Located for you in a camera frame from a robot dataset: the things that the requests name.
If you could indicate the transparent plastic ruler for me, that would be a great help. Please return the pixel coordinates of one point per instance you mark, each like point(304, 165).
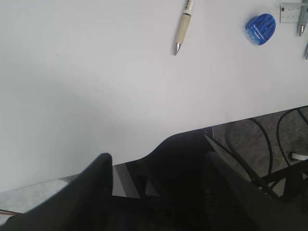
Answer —
point(289, 12)

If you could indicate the white pen blue clip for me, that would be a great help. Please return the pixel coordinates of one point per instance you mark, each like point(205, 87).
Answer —
point(303, 18)

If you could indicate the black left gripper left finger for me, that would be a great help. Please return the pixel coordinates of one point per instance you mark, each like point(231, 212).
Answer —
point(82, 205)

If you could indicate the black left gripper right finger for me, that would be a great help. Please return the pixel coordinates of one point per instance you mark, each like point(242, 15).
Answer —
point(233, 204)

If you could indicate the clear pen grey grip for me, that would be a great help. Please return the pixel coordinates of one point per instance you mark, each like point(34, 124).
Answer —
point(306, 53)

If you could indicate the blue pencil sharpener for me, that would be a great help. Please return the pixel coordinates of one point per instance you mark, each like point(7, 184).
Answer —
point(260, 29)

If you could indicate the white pen beige grip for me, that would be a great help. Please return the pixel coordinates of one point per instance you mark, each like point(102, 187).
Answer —
point(183, 25)

